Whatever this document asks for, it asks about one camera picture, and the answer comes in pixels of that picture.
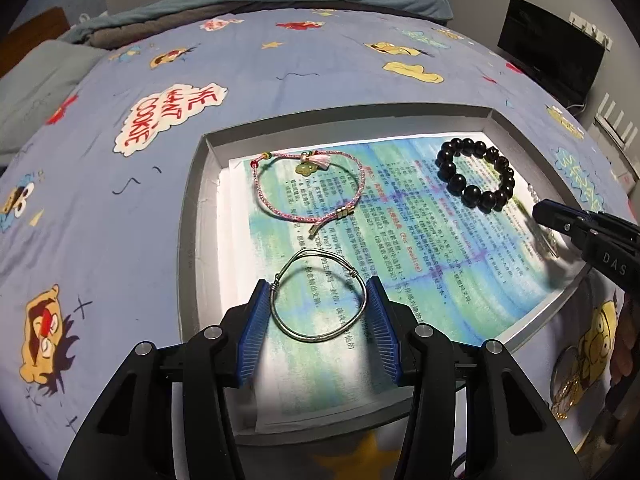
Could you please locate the black monitor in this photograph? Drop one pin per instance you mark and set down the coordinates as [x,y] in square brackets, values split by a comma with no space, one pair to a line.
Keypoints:
[550,45]

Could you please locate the wooden headboard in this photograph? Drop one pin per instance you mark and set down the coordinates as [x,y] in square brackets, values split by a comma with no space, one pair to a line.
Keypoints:
[35,35]

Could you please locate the grey shallow tray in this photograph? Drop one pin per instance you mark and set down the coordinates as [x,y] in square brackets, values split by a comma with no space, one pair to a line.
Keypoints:
[200,210]

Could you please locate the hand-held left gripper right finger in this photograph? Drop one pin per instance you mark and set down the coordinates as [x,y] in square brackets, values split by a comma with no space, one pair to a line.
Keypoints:
[384,332]

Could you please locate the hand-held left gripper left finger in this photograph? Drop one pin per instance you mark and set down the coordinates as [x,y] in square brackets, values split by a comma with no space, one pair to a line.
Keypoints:
[254,332]

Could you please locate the white router with antennas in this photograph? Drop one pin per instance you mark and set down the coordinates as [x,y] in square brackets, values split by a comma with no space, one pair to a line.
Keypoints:
[595,30]
[617,120]

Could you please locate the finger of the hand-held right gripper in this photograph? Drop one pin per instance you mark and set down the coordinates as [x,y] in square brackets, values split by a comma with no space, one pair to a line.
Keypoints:
[555,212]

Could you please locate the printed green paper sheet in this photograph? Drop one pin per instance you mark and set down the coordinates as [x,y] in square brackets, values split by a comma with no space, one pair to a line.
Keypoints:
[425,240]

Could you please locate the blue cartoon printed blanket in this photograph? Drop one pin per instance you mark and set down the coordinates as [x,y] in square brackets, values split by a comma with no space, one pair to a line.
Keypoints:
[125,235]

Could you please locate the grey pillow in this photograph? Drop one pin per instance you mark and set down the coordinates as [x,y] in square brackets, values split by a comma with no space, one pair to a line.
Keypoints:
[40,85]

